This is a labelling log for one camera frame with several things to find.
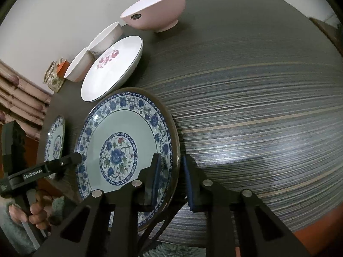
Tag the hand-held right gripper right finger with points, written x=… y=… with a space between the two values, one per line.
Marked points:
x=187 y=182

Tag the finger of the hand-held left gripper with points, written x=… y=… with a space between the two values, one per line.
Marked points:
x=64 y=160

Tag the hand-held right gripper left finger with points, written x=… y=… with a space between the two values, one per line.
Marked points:
x=156 y=172

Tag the blue floral porcelain plate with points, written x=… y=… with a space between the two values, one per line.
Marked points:
x=118 y=128
x=55 y=139

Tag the white plate with pink flowers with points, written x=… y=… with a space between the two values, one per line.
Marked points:
x=112 y=69

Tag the large pink bowl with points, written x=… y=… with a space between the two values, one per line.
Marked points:
x=155 y=13

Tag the person's left hand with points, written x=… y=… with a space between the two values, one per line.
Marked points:
x=40 y=212

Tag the green fluffy rug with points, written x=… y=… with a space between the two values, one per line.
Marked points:
x=176 y=251

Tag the beige curtain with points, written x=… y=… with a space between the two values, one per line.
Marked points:
x=21 y=96

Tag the floral ceramic teapot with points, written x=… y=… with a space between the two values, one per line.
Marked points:
x=55 y=81

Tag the orange cup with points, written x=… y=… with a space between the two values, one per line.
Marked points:
x=63 y=68

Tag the small white bowl pink base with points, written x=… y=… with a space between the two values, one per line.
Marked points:
x=79 y=67

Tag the small white bowl blue base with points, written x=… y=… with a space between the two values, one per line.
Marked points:
x=107 y=38

